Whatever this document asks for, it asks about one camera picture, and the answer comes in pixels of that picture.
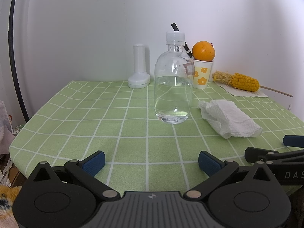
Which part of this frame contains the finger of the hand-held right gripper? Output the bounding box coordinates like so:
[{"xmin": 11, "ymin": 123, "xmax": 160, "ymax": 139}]
[
  {"xmin": 245, "ymin": 147, "xmax": 304, "ymax": 164},
  {"xmin": 283, "ymin": 135, "xmax": 304, "ymax": 148}
]

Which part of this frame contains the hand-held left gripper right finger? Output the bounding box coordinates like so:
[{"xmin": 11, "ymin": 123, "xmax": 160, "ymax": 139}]
[{"xmin": 183, "ymin": 151, "xmax": 279, "ymax": 201}]

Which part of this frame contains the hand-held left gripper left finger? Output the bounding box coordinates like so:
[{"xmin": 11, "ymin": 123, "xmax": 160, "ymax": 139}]
[{"xmin": 28, "ymin": 150, "xmax": 119, "ymax": 201}]

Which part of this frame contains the white paper towel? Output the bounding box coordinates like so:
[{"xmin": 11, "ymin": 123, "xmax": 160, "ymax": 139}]
[{"xmin": 198, "ymin": 100, "xmax": 263, "ymax": 139}]

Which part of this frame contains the clear plastic bottle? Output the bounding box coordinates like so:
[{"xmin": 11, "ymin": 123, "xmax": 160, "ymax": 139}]
[{"xmin": 154, "ymin": 32, "xmax": 195, "ymax": 124}]

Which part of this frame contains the green checkered tablecloth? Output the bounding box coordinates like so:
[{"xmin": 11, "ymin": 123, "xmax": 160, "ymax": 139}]
[{"xmin": 8, "ymin": 80, "xmax": 304, "ymax": 196}]

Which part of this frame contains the white napkin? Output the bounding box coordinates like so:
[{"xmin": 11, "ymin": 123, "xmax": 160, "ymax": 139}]
[{"xmin": 214, "ymin": 82, "xmax": 269, "ymax": 98}]

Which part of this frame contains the half-eaten corn cob on skewer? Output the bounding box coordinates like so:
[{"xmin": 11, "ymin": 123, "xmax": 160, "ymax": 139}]
[{"xmin": 212, "ymin": 71, "xmax": 293, "ymax": 98}]

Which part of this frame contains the cardboard box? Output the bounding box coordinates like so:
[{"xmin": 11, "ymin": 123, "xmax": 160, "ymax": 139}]
[{"xmin": 0, "ymin": 158, "xmax": 26, "ymax": 187}]

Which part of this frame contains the flower print paper cup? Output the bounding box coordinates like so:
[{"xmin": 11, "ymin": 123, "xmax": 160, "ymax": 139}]
[{"xmin": 192, "ymin": 59, "xmax": 214, "ymax": 89}]

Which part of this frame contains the pink cloth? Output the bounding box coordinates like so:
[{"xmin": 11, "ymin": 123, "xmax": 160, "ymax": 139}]
[{"xmin": 0, "ymin": 100, "xmax": 15, "ymax": 154}]

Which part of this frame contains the yellow plush toy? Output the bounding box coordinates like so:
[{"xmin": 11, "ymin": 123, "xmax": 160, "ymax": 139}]
[{"xmin": 0, "ymin": 185, "xmax": 23, "ymax": 228}]

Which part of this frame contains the orange fruit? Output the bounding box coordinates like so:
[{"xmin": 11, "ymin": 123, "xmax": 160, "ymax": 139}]
[{"xmin": 192, "ymin": 41, "xmax": 216, "ymax": 62}]

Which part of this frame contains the white plastic handheld device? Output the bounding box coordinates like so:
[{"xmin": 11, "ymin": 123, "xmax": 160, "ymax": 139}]
[{"xmin": 128, "ymin": 43, "xmax": 151, "ymax": 89}]

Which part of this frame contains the black marker pen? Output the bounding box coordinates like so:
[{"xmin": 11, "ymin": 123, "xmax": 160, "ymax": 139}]
[{"xmin": 171, "ymin": 23, "xmax": 193, "ymax": 58}]

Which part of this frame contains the thick black hose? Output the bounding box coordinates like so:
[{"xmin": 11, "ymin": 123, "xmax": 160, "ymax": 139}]
[{"xmin": 8, "ymin": 0, "xmax": 30, "ymax": 121}]

